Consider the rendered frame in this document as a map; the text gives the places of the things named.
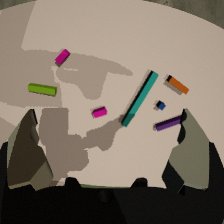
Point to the orange rod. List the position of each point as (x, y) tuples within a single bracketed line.
[(177, 84)]

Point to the lime green rod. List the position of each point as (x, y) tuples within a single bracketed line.
[(42, 88)]

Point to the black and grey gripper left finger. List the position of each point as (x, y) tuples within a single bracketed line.
[(23, 166)]

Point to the purple rod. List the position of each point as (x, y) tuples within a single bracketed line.
[(168, 123)]

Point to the magenta rod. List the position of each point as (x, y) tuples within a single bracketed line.
[(63, 55), (99, 112)]

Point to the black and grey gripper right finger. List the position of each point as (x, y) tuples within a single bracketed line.
[(194, 169)]

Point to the small blue cube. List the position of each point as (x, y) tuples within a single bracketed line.
[(160, 105)]

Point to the turquoise rod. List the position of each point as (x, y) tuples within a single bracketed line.
[(139, 98)]

